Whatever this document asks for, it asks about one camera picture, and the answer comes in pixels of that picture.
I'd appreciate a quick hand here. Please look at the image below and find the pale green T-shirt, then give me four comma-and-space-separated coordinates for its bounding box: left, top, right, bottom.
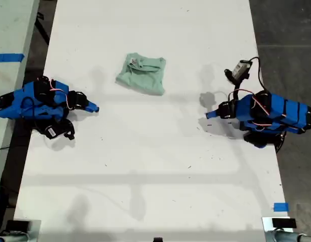
114, 52, 167, 97

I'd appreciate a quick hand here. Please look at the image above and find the black metal bar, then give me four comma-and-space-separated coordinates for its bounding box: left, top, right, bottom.
35, 5, 50, 46

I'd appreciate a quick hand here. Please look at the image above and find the long blue tape strip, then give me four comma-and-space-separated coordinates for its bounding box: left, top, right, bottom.
0, 53, 25, 63

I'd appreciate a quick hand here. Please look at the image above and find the pale side table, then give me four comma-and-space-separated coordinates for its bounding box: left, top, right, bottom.
0, 0, 41, 195

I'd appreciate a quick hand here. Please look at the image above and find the blue tape patch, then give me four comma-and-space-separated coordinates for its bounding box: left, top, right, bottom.
273, 202, 289, 212

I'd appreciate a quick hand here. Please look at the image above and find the small black box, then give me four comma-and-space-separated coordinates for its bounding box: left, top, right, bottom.
272, 218, 297, 228
6, 220, 30, 231

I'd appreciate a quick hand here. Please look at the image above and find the grey pipe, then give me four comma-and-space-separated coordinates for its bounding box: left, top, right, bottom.
272, 229, 308, 242
0, 231, 30, 242

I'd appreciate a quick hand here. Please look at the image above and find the gripper camera stalk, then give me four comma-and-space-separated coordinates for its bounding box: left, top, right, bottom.
58, 118, 76, 140
224, 69, 246, 100

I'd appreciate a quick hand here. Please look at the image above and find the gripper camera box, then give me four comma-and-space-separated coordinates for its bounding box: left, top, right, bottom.
45, 125, 59, 139
232, 59, 252, 79

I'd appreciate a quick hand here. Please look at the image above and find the camera black cable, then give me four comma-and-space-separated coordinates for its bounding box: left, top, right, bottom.
248, 56, 268, 91

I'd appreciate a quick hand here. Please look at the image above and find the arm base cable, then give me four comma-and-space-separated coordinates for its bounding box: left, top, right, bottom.
275, 132, 287, 154

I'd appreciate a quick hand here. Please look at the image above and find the metal bracket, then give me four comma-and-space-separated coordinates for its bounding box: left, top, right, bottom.
261, 216, 294, 234
29, 219, 42, 242

